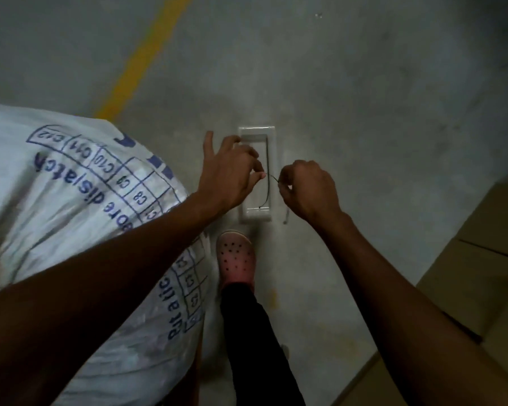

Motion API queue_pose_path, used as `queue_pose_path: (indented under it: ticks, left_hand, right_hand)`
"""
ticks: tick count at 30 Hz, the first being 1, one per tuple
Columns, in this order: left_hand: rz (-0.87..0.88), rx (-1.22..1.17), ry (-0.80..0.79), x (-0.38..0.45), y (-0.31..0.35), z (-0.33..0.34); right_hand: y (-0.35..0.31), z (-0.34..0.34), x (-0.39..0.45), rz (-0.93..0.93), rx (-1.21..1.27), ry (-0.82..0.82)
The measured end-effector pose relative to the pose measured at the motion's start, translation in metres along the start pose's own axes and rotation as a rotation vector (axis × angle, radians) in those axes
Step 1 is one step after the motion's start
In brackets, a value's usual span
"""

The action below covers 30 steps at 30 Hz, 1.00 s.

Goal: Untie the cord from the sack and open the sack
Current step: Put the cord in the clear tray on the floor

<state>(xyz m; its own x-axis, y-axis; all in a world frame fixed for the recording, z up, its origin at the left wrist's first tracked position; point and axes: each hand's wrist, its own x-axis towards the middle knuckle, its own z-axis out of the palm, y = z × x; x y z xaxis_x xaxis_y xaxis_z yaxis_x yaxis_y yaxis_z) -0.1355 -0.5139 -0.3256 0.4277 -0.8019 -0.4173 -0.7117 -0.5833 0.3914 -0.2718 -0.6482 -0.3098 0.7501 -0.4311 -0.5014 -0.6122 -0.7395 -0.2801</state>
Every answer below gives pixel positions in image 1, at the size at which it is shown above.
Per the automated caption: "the person's right hand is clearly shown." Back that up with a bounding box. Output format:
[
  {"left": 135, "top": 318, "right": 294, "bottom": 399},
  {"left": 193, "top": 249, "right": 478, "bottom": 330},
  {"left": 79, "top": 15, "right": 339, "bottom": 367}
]
[{"left": 278, "top": 160, "right": 344, "bottom": 227}]

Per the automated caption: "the person's left hand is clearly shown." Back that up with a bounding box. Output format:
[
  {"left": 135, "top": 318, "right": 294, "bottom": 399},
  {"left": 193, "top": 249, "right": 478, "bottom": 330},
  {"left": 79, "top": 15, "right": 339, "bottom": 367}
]
[{"left": 195, "top": 131, "right": 266, "bottom": 216}]

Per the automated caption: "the thin black wire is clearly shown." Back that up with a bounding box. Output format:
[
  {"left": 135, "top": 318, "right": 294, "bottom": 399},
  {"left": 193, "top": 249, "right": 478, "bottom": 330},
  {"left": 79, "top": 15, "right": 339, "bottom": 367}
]
[{"left": 258, "top": 173, "right": 282, "bottom": 209}]

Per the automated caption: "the person's left forearm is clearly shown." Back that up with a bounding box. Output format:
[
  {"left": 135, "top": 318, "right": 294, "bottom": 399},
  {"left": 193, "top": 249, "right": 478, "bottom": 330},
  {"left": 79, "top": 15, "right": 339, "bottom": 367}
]
[{"left": 0, "top": 192, "right": 227, "bottom": 406}]

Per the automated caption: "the person's right forearm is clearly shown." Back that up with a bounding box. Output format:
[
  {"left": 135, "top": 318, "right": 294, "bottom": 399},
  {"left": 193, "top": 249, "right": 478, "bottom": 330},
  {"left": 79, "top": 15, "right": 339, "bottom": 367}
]
[{"left": 319, "top": 210, "right": 508, "bottom": 406}]

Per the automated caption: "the white plastic tray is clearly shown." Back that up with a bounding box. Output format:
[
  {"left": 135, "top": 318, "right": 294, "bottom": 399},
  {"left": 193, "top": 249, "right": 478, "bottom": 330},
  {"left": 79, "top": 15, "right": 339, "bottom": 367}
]
[{"left": 237, "top": 126, "right": 276, "bottom": 223}]

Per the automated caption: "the pink clog shoe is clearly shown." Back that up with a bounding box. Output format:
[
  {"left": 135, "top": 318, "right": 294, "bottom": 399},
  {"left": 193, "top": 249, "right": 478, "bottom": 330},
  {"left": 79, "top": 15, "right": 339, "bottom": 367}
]
[{"left": 216, "top": 230, "right": 256, "bottom": 294}]

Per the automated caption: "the white sack with blue print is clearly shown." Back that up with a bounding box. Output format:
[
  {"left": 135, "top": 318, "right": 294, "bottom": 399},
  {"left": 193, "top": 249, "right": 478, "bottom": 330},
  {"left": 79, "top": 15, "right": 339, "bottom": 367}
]
[{"left": 0, "top": 101, "right": 222, "bottom": 406}]

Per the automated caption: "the black trouser leg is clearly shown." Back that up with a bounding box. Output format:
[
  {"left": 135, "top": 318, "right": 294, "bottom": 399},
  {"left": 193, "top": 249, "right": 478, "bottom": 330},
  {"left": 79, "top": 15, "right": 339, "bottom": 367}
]
[{"left": 219, "top": 283, "right": 306, "bottom": 406}]

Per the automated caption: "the brown cardboard box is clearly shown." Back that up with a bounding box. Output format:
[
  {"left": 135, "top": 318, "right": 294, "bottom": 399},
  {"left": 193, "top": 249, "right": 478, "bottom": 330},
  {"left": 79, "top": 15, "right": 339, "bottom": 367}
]
[{"left": 331, "top": 176, "right": 508, "bottom": 406}]

